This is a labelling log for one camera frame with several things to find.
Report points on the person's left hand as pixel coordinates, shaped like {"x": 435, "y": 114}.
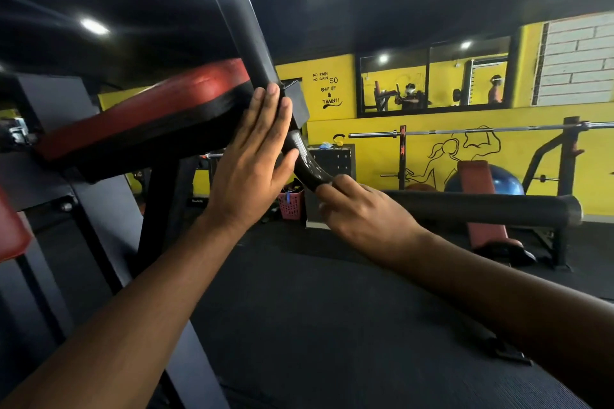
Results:
{"x": 249, "y": 178}

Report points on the person's right hand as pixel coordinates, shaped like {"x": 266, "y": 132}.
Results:
{"x": 369, "y": 222}

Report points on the person's right forearm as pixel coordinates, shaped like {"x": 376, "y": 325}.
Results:
{"x": 518, "y": 303}

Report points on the pink plastic basket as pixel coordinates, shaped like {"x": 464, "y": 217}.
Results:
{"x": 290, "y": 205}

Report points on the maroon exercise ball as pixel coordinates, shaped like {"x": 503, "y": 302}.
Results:
{"x": 421, "y": 187}

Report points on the dark grey cabinet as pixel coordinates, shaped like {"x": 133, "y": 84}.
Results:
{"x": 336, "y": 159}

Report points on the black orange bench press rack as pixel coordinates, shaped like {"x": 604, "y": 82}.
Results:
{"x": 402, "y": 154}

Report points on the small blue cloth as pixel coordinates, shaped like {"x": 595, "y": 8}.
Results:
{"x": 327, "y": 145}

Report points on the black curved hook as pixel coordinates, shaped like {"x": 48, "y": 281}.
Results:
{"x": 339, "y": 139}

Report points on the maroon bench pad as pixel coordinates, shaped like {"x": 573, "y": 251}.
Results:
{"x": 475, "y": 176}

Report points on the red machine pad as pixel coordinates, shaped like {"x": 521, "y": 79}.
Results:
{"x": 144, "y": 102}
{"x": 12, "y": 231}

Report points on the dark framed yellow window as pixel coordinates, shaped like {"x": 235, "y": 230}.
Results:
{"x": 393, "y": 83}

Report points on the chrome barbell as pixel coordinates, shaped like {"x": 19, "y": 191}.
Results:
{"x": 479, "y": 129}

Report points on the blue exercise ball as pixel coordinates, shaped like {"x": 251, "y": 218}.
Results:
{"x": 508, "y": 181}

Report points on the round ceiling light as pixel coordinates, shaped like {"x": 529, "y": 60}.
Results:
{"x": 94, "y": 26}
{"x": 383, "y": 59}

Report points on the black steel rack frame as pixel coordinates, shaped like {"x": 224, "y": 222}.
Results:
{"x": 110, "y": 212}

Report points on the white wall notice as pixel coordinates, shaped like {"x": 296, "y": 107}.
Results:
{"x": 575, "y": 59}

